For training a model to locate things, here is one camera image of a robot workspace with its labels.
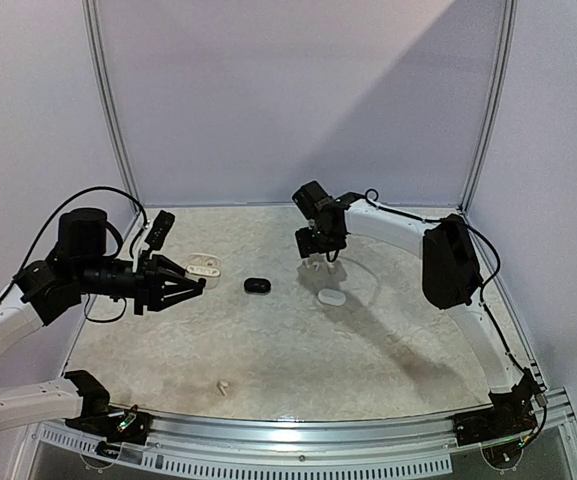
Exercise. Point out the aluminium frame post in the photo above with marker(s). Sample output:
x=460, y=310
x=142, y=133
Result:
x=498, y=74
x=92, y=22

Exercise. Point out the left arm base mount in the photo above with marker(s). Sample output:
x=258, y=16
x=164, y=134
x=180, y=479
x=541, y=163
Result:
x=115, y=425

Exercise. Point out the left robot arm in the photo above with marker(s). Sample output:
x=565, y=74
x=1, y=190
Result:
x=44, y=290

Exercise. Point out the white case with black window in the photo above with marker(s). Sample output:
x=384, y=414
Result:
x=204, y=266

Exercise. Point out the right aluminium frame post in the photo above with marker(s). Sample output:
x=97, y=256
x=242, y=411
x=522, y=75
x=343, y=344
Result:
x=498, y=74

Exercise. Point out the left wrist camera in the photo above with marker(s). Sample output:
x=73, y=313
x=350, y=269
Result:
x=151, y=236

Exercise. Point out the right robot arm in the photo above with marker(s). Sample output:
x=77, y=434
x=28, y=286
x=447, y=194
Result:
x=451, y=278

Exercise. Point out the left aluminium frame post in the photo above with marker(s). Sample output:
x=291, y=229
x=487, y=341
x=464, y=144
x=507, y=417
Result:
x=92, y=22

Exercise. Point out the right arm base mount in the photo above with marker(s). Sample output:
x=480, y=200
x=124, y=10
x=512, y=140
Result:
x=507, y=416

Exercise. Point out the white stem earbud front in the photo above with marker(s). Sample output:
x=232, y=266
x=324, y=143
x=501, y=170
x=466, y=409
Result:
x=222, y=387

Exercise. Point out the black oval charging case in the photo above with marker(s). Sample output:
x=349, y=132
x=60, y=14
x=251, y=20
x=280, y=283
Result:
x=255, y=285

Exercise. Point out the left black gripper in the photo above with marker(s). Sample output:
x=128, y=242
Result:
x=149, y=283

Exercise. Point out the white oval charging case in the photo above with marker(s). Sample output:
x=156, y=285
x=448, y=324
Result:
x=331, y=297

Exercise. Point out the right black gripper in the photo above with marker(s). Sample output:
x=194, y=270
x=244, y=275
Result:
x=311, y=242

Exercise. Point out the aluminium front rail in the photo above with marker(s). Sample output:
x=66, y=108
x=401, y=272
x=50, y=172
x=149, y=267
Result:
x=191, y=447

